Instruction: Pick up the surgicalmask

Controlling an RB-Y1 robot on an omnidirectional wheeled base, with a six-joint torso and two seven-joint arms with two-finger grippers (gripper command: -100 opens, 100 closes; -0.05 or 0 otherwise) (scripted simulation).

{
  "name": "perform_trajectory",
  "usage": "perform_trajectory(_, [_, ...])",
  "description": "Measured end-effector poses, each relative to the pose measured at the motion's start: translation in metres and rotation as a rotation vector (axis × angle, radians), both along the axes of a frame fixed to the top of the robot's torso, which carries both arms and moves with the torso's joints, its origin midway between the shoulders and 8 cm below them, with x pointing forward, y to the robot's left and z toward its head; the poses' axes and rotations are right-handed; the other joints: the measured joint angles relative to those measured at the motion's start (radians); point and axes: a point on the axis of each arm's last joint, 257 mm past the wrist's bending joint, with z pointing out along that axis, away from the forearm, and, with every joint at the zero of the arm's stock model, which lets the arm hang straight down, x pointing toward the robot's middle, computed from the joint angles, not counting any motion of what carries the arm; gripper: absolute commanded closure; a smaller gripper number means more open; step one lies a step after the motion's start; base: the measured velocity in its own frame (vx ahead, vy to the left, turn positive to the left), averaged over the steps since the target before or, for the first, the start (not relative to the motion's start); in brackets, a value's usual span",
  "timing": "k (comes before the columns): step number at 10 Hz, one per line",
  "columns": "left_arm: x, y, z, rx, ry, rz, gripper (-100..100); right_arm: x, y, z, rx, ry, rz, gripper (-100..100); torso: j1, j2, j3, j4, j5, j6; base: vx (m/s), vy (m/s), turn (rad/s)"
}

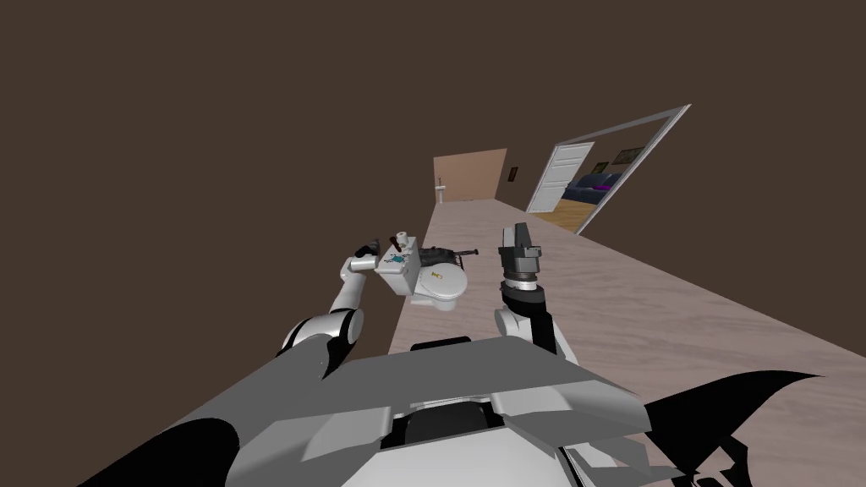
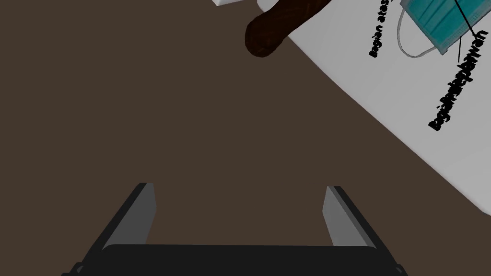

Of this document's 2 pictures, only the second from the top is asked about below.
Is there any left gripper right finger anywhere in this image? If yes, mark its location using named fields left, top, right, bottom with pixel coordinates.
left=322, top=185, right=389, bottom=254

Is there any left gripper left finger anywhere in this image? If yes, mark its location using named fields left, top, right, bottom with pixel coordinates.
left=87, top=183, right=157, bottom=254

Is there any white sheet with teal mask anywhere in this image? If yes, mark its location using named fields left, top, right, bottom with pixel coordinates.
left=256, top=0, right=491, bottom=217

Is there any dark brown rounded bar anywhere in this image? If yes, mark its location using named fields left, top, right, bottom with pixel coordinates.
left=245, top=0, right=333, bottom=58

